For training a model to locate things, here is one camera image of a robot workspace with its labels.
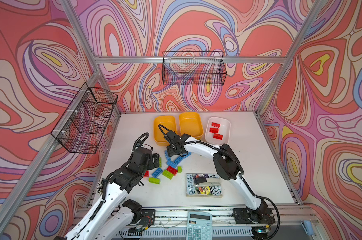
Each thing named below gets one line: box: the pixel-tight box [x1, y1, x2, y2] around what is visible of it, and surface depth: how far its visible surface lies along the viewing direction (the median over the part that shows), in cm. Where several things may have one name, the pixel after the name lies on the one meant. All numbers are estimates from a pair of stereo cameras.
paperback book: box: [186, 173, 223, 198], surface depth 82 cm
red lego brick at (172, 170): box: [166, 165, 178, 176], surface depth 90 cm
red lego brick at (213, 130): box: [209, 127, 219, 134], surface depth 108 cm
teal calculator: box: [186, 211, 213, 240], surface depth 70 cm
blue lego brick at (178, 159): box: [173, 156, 185, 165], surface depth 95 cm
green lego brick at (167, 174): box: [162, 169, 174, 180], surface depth 88 cm
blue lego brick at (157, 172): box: [151, 167, 163, 179], surface depth 88 cm
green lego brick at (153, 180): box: [148, 177, 161, 185], surface depth 86 cm
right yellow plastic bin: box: [179, 112, 204, 141], surface depth 111 cm
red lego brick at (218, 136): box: [213, 133, 223, 140], surface depth 105 cm
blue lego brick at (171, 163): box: [166, 160, 177, 169], surface depth 92 cm
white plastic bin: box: [204, 117, 231, 147], surface depth 108 cm
